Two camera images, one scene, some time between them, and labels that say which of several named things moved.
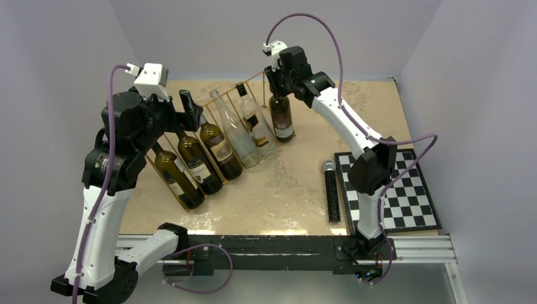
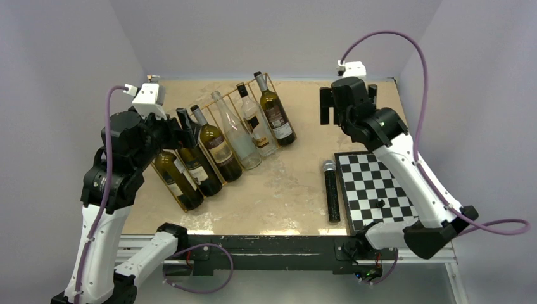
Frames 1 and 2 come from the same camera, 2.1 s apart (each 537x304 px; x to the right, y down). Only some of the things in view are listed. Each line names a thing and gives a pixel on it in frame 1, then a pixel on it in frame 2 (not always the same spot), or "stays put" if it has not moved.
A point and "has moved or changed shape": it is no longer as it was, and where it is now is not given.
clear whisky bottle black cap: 256,123 stays put
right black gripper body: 280,87 -> 339,120
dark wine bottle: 282,118 has moved or changed shape
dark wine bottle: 188,193 stays put
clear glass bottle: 242,144 stays put
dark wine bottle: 209,183 stays put
